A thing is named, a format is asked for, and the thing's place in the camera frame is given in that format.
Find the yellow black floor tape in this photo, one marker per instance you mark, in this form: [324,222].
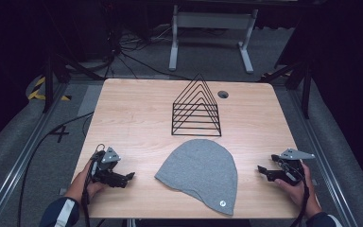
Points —
[36,93]

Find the white metal desk frame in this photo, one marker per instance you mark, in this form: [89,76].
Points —
[211,20]

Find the grey metal floor rail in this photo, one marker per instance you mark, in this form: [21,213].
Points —
[19,164]
[321,148]

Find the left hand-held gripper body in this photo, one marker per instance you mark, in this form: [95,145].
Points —
[105,171]

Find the person's right hand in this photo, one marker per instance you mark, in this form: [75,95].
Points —
[299,195]

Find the grey beanie hat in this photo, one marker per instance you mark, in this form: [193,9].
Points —
[201,173]

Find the person's left hand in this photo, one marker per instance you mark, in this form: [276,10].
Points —
[78,186]

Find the black metal stand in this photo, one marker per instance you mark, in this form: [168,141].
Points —
[305,91]
[48,85]

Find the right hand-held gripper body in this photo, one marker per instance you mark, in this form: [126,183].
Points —
[288,171]

